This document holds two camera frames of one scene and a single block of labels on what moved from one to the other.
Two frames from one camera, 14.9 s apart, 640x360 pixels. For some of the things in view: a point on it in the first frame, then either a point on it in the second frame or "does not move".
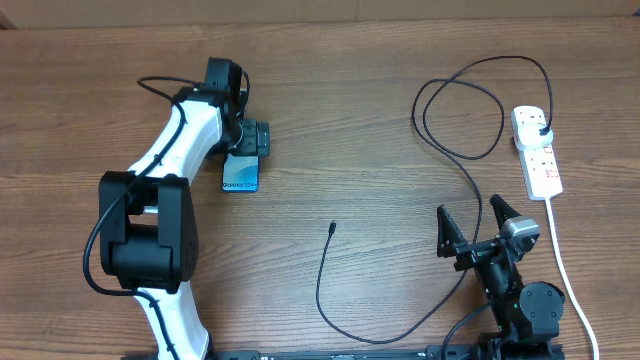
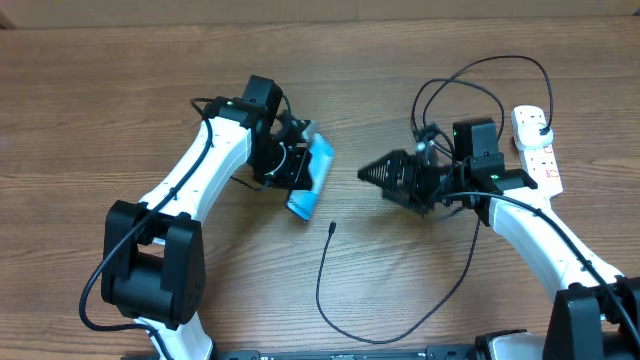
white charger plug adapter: x=530 y=137 does not move
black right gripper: x=450 y=242 to x=414 y=167
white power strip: x=541 y=169 does not move
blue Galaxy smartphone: x=240 y=173 to x=302 y=203
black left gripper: x=250 y=145 to x=298 y=175
